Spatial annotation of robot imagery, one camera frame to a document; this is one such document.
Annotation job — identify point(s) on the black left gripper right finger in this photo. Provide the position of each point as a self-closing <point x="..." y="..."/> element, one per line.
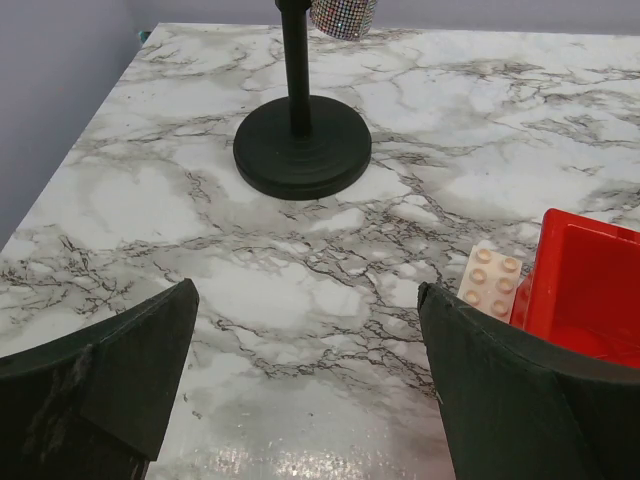
<point x="514" y="406"/>

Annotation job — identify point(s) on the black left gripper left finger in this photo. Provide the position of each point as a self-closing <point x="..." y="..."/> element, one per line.
<point x="96" y="403"/>

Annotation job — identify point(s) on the beige toy building brick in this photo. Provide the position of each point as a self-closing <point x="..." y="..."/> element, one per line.
<point x="490" y="282"/>

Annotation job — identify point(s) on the red plastic bin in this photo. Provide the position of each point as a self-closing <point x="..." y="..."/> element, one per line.
<point x="583" y="291"/>

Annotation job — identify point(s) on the glitter grey-head microphone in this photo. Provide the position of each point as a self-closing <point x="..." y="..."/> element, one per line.
<point x="343" y="19"/>

